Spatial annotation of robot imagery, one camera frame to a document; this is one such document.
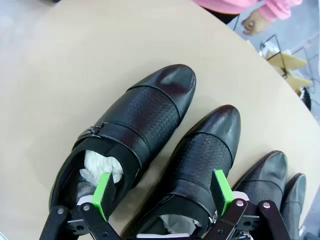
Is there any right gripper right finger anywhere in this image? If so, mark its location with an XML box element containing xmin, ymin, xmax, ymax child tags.
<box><xmin>203</xmin><ymin>169</ymin><xmax>292</xmax><ymax>240</ymax></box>

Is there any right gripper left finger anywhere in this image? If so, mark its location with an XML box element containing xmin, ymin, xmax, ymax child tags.
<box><xmin>39</xmin><ymin>172</ymin><xmax>121</xmax><ymax>240</ymax></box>

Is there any black leather buckle shoe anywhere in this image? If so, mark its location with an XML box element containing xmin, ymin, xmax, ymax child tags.
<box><xmin>119</xmin><ymin>104</ymin><xmax>241</xmax><ymax>240</ymax></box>
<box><xmin>231</xmin><ymin>150</ymin><xmax>289</xmax><ymax>211</ymax></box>
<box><xmin>49</xmin><ymin>64</ymin><xmax>197</xmax><ymax>221</ymax></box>
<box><xmin>279</xmin><ymin>173</ymin><xmax>307</xmax><ymax>240</ymax></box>

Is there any person's left forearm pink sleeve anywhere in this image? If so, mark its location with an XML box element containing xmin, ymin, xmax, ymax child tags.
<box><xmin>258</xmin><ymin>0</ymin><xmax>303</xmax><ymax>23</ymax></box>

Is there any person's left hand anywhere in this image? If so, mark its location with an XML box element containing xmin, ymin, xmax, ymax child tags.
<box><xmin>241</xmin><ymin>9</ymin><xmax>272</xmax><ymax>36</ymax></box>

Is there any white tissue paper stuffing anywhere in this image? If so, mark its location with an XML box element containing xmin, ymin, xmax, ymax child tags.
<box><xmin>158</xmin><ymin>213</ymin><xmax>198</xmax><ymax>236</ymax></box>
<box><xmin>79</xmin><ymin>149</ymin><xmax>125</xmax><ymax>187</ymax></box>

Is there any cardboard box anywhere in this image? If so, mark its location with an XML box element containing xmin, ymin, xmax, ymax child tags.
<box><xmin>266</xmin><ymin>51</ymin><xmax>313</xmax><ymax>88</ymax></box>

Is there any person in pink hoodie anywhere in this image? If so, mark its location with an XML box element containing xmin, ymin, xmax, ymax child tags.
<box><xmin>191</xmin><ymin>0</ymin><xmax>270</xmax><ymax>25</ymax></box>

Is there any black wire rack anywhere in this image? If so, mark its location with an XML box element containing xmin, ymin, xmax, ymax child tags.
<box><xmin>259</xmin><ymin>34</ymin><xmax>316</xmax><ymax>88</ymax></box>

